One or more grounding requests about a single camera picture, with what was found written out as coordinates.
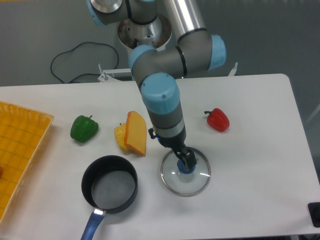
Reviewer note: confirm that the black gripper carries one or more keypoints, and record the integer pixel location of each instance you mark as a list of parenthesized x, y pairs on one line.
[(177, 144)]

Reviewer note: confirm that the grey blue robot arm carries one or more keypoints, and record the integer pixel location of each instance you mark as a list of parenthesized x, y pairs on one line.
[(155, 71)]

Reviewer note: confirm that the toy bread slice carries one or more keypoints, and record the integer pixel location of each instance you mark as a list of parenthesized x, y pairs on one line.
[(136, 133)]

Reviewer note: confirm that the glass pot lid blue knob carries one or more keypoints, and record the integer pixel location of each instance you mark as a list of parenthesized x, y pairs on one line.
[(185, 182)]

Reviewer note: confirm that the red toy bell pepper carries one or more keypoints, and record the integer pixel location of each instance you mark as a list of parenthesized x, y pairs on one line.
[(217, 119)]

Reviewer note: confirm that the yellow toy bell pepper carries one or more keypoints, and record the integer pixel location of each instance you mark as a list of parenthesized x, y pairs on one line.
[(121, 138)]

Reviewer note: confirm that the green toy bell pepper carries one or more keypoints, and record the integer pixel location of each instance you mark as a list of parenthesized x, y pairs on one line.
[(83, 129)]

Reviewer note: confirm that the black box at table edge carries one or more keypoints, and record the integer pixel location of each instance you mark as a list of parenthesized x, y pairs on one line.
[(314, 211)]

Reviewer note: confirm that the yellow woven basket tray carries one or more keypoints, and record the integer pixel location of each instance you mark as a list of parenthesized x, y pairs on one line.
[(22, 131)]

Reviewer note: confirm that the black saucepan blue handle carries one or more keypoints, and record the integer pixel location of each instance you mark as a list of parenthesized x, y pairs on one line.
[(110, 186)]

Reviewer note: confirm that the white metal table bracket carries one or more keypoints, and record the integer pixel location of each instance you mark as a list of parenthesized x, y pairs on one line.
[(114, 75)]

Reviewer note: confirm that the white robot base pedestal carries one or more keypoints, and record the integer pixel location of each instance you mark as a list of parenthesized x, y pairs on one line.
[(147, 33)]

